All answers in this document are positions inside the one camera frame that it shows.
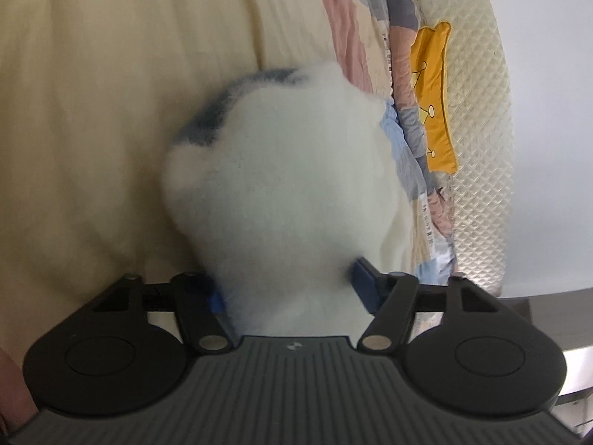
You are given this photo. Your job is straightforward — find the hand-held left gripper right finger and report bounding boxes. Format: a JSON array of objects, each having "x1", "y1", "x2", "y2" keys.
[{"x1": 350, "y1": 257, "x2": 504, "y2": 353}]

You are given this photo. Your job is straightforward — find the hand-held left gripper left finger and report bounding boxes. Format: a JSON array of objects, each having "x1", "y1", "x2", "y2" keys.
[{"x1": 92, "y1": 271, "x2": 233, "y2": 353}]

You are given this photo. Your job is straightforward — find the white fuzzy blue-striped sweater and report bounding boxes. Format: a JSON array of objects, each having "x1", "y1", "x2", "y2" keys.
[{"x1": 162, "y1": 60, "x2": 416, "y2": 337}]

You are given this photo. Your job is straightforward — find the yellow pillow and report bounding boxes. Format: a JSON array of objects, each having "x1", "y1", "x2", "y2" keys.
[{"x1": 410, "y1": 21, "x2": 460, "y2": 175}]

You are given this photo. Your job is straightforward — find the grey bedside cabinet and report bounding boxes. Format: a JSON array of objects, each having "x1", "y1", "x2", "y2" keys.
[{"x1": 499, "y1": 289, "x2": 593, "y2": 437}]

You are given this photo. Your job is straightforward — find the patchwork bed quilt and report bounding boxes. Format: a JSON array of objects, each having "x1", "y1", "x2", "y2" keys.
[{"x1": 0, "y1": 0, "x2": 460, "y2": 422}]

